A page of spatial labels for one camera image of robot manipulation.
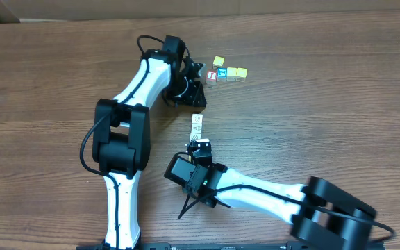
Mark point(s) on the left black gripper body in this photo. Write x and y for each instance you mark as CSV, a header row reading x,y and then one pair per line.
x,y
193,96

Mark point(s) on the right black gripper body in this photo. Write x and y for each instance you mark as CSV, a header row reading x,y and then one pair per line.
x,y
200,150

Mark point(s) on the white block wavy pattern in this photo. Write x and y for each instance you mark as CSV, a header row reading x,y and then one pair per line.
x,y
195,136

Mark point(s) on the white block red base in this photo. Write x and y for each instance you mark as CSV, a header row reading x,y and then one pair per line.
x,y
196,128

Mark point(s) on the white block green pattern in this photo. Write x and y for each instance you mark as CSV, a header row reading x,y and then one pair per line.
x,y
197,118

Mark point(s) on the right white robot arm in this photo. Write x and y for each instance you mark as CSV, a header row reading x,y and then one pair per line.
x,y
321,215

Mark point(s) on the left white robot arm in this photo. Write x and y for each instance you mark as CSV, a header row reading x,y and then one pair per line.
x,y
121,131

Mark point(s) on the red letter block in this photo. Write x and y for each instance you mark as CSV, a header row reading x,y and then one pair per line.
x,y
211,77

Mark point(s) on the blue letter block upper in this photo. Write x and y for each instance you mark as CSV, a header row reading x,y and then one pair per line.
x,y
221,74

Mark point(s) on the yellow block top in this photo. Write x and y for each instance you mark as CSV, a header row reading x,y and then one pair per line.
x,y
218,62

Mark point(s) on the yellow block middle row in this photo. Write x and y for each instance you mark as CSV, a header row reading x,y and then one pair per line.
x,y
231,73

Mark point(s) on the yellow block row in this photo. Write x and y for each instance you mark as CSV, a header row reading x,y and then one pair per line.
x,y
241,74
231,73

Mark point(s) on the yellow block right row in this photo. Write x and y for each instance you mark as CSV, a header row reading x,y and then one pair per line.
x,y
241,74

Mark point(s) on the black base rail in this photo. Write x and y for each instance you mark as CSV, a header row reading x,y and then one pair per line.
x,y
291,245

